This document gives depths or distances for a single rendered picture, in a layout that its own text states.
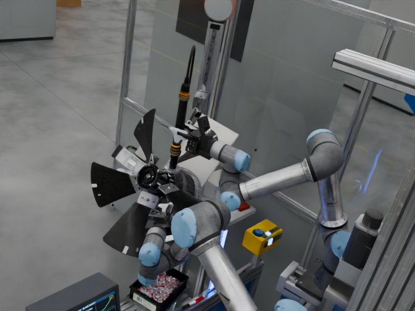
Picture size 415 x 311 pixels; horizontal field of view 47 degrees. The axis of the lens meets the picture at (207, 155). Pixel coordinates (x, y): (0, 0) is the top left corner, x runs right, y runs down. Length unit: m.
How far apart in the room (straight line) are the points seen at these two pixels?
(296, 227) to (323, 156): 0.96
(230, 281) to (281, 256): 1.31
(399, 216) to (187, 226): 0.63
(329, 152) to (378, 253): 0.43
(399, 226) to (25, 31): 6.81
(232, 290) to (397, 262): 0.50
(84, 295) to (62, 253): 2.03
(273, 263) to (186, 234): 1.41
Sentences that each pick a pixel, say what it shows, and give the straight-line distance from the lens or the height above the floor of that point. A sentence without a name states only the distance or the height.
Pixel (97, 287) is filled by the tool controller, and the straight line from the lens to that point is 1.58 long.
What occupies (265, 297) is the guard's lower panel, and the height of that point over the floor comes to 0.31.
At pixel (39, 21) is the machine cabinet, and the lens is 7.77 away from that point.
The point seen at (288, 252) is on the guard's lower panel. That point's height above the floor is 0.70.
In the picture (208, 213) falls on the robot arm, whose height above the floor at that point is 1.47.
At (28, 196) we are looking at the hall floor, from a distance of 4.13.
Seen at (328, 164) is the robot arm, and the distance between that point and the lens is 1.76.
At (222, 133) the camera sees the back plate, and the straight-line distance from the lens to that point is 2.40.
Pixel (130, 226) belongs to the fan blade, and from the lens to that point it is 2.17.
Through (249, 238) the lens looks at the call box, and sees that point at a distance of 2.21.
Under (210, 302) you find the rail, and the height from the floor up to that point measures 0.82.
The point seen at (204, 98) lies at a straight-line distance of 2.56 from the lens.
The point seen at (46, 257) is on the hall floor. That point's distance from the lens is 3.55.
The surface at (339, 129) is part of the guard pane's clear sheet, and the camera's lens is 2.37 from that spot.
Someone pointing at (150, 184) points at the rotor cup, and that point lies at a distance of 2.13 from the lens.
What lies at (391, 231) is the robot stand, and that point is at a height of 1.60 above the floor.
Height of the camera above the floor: 2.36
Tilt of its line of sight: 28 degrees down
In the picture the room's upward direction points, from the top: 11 degrees clockwise
